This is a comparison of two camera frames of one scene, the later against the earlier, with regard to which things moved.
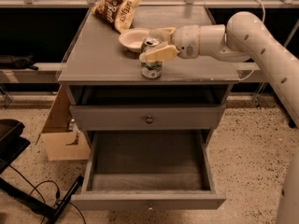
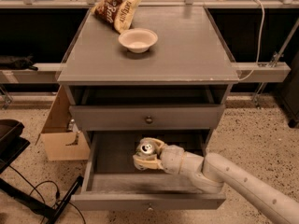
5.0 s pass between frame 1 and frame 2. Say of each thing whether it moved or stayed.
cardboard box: stayed
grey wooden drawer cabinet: stayed
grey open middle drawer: stayed
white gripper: moved
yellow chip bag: stayed
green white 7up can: moved
